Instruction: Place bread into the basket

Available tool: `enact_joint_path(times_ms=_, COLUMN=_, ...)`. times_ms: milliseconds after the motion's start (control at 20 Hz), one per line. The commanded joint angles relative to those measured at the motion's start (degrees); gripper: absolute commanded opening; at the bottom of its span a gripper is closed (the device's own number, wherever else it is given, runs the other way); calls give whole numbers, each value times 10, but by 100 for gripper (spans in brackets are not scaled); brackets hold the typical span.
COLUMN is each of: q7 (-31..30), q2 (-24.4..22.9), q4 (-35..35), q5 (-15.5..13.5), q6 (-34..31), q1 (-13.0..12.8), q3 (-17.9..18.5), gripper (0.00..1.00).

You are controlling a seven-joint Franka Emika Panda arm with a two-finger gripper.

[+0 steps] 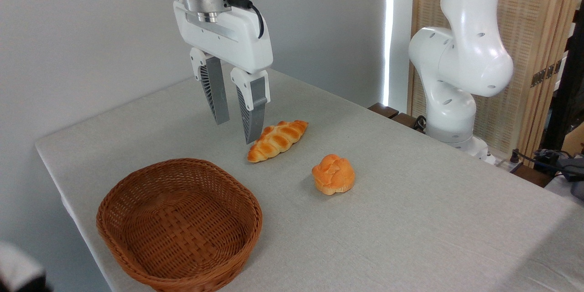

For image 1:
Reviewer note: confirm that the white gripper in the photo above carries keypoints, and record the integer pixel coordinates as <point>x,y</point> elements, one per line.
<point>237,41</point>

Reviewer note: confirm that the round orange bread bun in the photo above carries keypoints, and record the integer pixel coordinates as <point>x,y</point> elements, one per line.
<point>333,174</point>

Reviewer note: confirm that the braided golden bread loaf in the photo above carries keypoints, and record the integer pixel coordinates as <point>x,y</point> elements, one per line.
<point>277,140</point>

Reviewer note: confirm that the brown wicker basket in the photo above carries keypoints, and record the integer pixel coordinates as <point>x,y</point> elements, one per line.
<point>180,226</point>

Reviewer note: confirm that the dark brown wooden block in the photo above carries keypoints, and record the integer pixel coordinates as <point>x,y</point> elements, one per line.
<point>405,121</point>
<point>383,110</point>

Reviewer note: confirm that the grey tablecloth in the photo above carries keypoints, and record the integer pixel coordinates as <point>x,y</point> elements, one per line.
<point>410,237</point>

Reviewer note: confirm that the blurred white and black object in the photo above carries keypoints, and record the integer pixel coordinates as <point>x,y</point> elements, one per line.
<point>18,269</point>

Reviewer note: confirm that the bamboo folding screen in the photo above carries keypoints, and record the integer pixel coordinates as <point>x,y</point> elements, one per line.
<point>534,32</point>

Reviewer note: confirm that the brass screen hinge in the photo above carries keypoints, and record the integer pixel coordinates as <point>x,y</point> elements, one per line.
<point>546,73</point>

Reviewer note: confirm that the brown cardboard box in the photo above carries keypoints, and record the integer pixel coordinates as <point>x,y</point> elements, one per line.
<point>575,141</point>

